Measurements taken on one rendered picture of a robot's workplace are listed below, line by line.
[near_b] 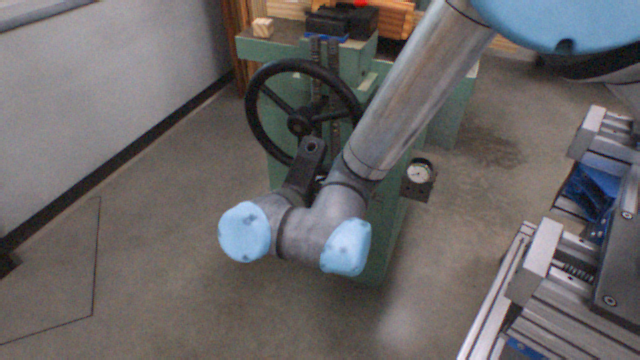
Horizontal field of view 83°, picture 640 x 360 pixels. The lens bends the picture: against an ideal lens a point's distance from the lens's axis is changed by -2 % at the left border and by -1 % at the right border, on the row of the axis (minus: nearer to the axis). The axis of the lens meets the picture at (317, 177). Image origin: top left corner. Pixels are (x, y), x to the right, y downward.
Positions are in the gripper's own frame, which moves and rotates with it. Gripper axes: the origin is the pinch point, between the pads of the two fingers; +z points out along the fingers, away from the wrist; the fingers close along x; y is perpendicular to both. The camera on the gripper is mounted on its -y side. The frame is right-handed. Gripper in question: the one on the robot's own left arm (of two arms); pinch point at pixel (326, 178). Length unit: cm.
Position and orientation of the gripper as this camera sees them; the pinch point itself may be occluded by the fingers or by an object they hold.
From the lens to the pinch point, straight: 78.8
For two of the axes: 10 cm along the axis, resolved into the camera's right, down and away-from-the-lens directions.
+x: 9.2, 2.6, -2.9
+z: 3.4, -1.5, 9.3
